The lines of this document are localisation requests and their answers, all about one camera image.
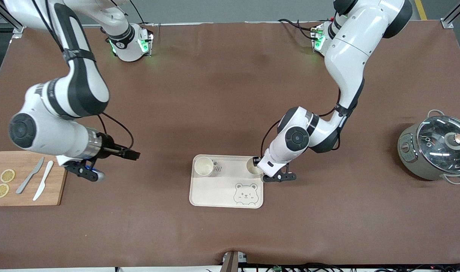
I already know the white IKEA cup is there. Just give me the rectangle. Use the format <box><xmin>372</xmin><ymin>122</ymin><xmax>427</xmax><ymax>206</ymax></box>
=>
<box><xmin>194</xmin><ymin>156</ymin><xmax>215</xmax><ymax>176</ymax></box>
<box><xmin>246</xmin><ymin>157</ymin><xmax>264</xmax><ymax>176</ymax></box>

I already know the cream bear print tray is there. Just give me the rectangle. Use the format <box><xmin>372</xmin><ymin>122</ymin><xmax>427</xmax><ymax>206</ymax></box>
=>
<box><xmin>189</xmin><ymin>155</ymin><xmax>264</xmax><ymax>209</ymax></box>

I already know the white plastic knife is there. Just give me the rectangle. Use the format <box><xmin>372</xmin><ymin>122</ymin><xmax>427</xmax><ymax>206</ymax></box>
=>
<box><xmin>32</xmin><ymin>160</ymin><xmax>54</xmax><ymax>201</ymax></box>

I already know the brown table cover mat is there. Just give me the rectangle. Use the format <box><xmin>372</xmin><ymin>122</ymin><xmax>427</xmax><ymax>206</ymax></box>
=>
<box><xmin>0</xmin><ymin>21</ymin><xmax>460</xmax><ymax>269</ymax></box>

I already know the grey plastic knife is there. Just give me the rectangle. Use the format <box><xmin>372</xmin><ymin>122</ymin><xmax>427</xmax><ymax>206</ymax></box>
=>
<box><xmin>15</xmin><ymin>157</ymin><xmax>45</xmax><ymax>195</ymax></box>

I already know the bamboo cutting board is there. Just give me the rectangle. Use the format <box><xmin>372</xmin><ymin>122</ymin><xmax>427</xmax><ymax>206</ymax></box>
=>
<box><xmin>0</xmin><ymin>150</ymin><xmax>72</xmax><ymax>207</ymax></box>

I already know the sage green electric pot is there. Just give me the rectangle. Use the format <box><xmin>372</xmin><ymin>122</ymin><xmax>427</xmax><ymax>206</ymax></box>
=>
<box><xmin>397</xmin><ymin>110</ymin><xmax>460</xmax><ymax>185</ymax></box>

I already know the glass pot lid with knob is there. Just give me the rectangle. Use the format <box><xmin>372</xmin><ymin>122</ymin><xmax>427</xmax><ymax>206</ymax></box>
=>
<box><xmin>416</xmin><ymin>115</ymin><xmax>460</xmax><ymax>175</ymax></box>

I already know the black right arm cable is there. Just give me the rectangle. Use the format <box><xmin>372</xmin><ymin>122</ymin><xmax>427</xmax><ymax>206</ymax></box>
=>
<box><xmin>97</xmin><ymin>113</ymin><xmax>135</xmax><ymax>151</ymax></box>

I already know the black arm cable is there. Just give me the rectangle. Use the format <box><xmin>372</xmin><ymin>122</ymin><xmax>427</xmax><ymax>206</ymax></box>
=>
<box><xmin>260</xmin><ymin>87</ymin><xmax>342</xmax><ymax>157</ymax></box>
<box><xmin>97</xmin><ymin>113</ymin><xmax>135</xmax><ymax>151</ymax></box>

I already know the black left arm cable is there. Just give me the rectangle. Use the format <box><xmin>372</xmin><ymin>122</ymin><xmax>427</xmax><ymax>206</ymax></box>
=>
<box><xmin>260</xmin><ymin>87</ymin><xmax>342</xmax><ymax>157</ymax></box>

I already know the brown post with grey bracket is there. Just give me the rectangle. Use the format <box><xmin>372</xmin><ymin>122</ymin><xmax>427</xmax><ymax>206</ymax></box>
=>
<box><xmin>219</xmin><ymin>250</ymin><xmax>249</xmax><ymax>272</ymax></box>

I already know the black base cable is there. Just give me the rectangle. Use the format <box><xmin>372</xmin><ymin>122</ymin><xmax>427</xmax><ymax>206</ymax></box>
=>
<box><xmin>277</xmin><ymin>18</ymin><xmax>317</xmax><ymax>41</ymax></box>

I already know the aluminium frame post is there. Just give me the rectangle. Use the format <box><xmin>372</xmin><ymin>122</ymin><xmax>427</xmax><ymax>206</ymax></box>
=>
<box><xmin>0</xmin><ymin>0</ymin><xmax>26</xmax><ymax>38</ymax></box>
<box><xmin>441</xmin><ymin>0</ymin><xmax>460</xmax><ymax>29</ymax></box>

